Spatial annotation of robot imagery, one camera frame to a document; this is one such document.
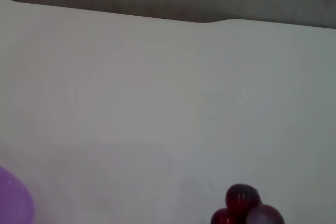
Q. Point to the purple scalloped plastic bowl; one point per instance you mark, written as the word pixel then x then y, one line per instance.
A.
pixel 15 200

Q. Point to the dark red grape bunch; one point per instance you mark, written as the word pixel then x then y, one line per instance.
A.
pixel 242 203

